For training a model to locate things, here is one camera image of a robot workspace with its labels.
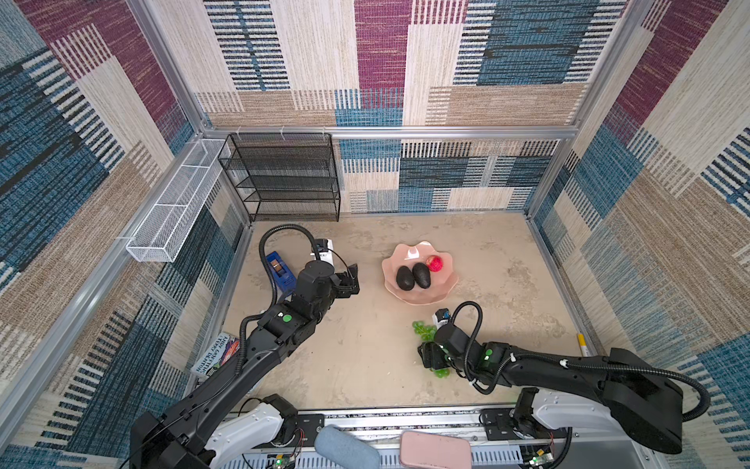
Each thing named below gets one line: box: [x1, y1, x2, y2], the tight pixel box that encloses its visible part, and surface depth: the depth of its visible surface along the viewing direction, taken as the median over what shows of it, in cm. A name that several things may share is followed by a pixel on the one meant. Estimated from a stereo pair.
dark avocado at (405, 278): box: [396, 265, 416, 291], surface depth 98 cm
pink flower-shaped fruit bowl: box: [381, 241, 459, 306], surface depth 101 cm
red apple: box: [425, 255, 444, 273], surface depth 101 cm
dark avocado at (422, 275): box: [412, 261, 432, 290], surface depth 100 cm
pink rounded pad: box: [399, 430, 473, 469], surface depth 71 cm
